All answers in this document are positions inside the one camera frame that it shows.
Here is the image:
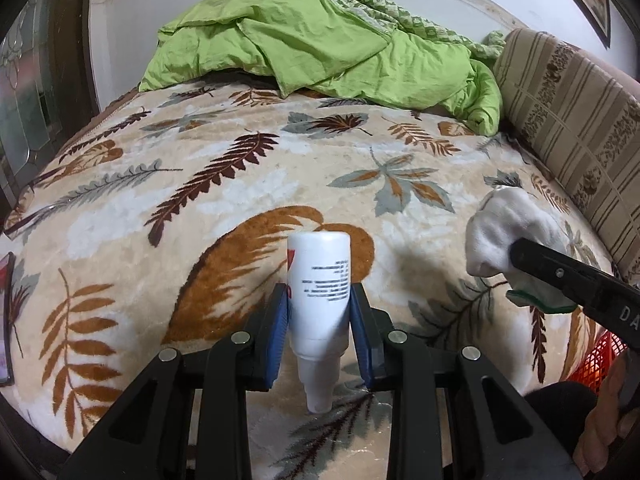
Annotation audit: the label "person's right hand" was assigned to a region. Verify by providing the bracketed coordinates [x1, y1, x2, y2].
[572, 352, 640, 477]

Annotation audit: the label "person's dark trouser leg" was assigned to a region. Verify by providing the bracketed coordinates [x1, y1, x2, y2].
[522, 380, 601, 466]

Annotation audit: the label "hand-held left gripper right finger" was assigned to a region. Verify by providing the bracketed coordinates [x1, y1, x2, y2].
[349, 283, 584, 480]

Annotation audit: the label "red mesh basket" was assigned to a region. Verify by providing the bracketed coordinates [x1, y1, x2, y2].
[560, 330, 631, 396]

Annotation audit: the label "wooden door with glass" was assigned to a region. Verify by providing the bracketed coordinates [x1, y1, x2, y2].
[0, 0, 98, 201]

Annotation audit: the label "striped brown pillow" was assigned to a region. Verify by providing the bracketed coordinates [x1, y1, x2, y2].
[492, 27, 640, 281]

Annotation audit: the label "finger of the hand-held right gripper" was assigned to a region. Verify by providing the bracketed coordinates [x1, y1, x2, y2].
[509, 237, 607, 312]

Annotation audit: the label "white spray bottle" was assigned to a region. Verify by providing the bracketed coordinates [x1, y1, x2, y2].
[286, 232, 352, 415]

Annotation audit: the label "green quilt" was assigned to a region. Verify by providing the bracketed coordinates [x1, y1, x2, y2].
[139, 0, 506, 136]

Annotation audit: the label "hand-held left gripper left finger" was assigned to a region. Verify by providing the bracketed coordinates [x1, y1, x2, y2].
[60, 283, 291, 480]

